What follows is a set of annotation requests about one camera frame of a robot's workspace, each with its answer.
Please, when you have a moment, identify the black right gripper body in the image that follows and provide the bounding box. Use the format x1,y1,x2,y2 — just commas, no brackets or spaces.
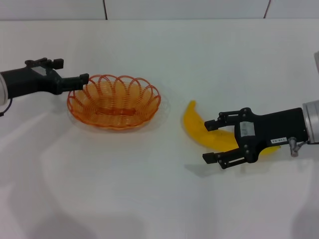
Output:
233,107,310,164

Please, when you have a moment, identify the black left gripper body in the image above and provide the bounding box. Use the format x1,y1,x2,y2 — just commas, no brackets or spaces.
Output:
0,57,63,99

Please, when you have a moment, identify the yellow banana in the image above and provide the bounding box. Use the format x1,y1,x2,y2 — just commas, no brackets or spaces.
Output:
183,100,281,156

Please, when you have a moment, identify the orange woven plastic basket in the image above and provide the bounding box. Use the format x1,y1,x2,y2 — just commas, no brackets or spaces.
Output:
66,73,162,131

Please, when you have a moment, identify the right arm cable with plug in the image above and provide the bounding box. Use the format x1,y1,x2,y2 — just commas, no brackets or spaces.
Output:
288,137,310,157

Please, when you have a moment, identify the arm cable with plug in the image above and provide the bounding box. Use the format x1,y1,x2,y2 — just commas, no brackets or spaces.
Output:
288,137,310,157
0,97,13,118

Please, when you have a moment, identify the left arm cable with plug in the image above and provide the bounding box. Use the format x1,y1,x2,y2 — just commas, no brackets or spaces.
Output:
0,97,13,118

